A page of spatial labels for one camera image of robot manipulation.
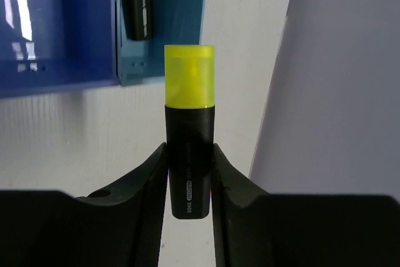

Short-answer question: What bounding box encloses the light blue plastic drawer bin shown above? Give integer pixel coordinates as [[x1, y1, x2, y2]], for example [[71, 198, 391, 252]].
[[115, 0, 204, 86]]

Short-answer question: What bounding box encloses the yellow cap black highlighter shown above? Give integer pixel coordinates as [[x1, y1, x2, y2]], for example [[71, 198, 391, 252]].
[[164, 45, 215, 219]]

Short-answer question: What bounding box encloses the green cap black highlighter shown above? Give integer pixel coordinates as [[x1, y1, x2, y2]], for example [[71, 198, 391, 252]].
[[121, 0, 153, 41]]

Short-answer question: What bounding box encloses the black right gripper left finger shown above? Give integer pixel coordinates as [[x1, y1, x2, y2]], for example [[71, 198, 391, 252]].
[[1, 144, 168, 266]]

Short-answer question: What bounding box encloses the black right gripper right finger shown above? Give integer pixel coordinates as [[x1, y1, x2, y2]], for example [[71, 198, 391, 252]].
[[211, 146, 399, 266]]

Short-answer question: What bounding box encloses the dark blue plastic drawer bin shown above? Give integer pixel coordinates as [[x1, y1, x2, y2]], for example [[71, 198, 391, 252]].
[[1, 0, 118, 98]]

